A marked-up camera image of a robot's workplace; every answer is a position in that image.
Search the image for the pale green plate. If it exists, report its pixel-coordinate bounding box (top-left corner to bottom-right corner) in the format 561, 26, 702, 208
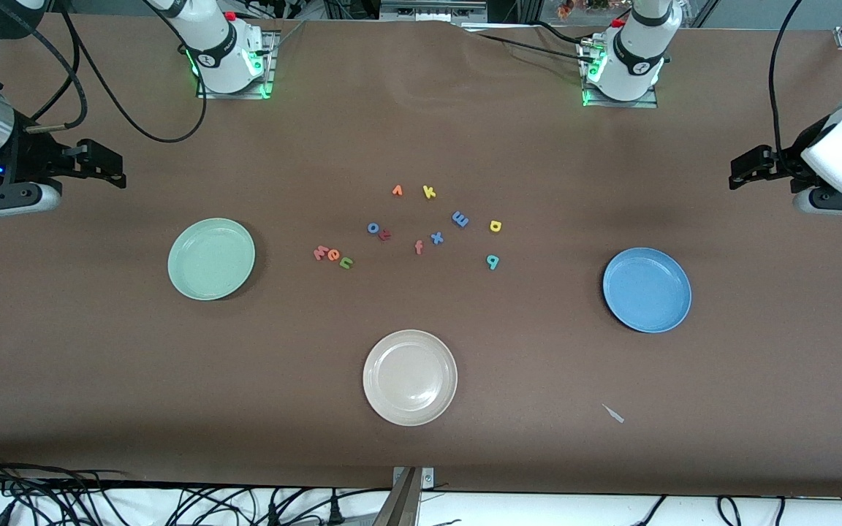
167, 218, 256, 301

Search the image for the blue plate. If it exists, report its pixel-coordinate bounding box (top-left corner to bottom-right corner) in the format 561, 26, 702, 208
602, 247, 692, 334

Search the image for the brown table cover sheet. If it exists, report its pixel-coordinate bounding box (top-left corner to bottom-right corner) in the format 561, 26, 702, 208
0, 13, 842, 498

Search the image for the beige plate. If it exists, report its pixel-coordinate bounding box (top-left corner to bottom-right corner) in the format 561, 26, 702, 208
363, 329, 458, 427

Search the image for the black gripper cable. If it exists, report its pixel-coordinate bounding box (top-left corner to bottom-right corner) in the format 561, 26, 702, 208
0, 0, 89, 136
766, 0, 805, 154

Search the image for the long black looping cable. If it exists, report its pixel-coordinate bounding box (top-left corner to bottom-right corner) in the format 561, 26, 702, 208
59, 0, 210, 145

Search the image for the black arm base cable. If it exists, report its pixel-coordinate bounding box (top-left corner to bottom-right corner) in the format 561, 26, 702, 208
474, 32, 588, 64
531, 20, 597, 49

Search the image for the metal frame rail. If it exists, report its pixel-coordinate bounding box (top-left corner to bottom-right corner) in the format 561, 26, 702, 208
379, 0, 489, 24

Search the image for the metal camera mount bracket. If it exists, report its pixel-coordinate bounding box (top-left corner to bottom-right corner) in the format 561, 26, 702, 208
373, 466, 436, 526

